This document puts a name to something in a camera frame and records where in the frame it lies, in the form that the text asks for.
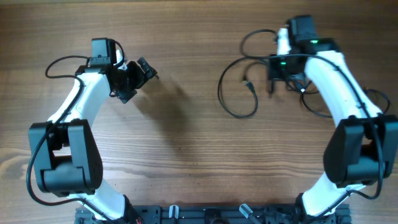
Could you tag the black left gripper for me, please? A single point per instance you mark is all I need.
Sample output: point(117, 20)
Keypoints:
point(140, 79)

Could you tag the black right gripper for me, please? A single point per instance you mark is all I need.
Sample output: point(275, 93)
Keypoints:
point(274, 72)

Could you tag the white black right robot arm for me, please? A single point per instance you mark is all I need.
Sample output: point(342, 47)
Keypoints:
point(362, 149)

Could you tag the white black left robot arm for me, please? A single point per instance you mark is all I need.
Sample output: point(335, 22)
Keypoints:
point(65, 165)

